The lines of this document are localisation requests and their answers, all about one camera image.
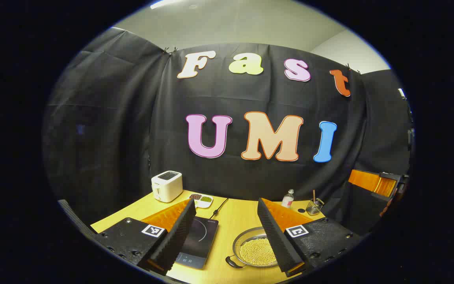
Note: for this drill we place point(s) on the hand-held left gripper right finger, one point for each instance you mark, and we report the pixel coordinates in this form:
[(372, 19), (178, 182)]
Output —
[(276, 240)]

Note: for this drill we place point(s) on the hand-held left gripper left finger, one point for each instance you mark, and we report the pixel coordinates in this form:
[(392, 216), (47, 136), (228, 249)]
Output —
[(179, 232)]

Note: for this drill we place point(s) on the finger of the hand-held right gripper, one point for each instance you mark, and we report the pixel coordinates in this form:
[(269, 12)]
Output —
[(369, 182)]

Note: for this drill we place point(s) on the black induction cooktop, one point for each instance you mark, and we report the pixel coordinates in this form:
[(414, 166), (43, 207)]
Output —
[(199, 244)]

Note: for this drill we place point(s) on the pile of yellow soybeans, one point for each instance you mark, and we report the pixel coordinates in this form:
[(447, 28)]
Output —
[(256, 252)]

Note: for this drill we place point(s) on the white divided dish with beans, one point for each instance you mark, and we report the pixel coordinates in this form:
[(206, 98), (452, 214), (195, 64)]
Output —
[(203, 201)]

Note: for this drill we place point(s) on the clear plastic bottle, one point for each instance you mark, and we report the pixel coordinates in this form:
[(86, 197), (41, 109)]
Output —
[(287, 200)]

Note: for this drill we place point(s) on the white toaster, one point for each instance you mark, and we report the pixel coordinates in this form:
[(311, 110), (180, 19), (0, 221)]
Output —
[(166, 187)]

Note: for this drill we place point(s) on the glass jar with stick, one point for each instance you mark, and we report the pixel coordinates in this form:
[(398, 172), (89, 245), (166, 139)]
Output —
[(314, 207)]

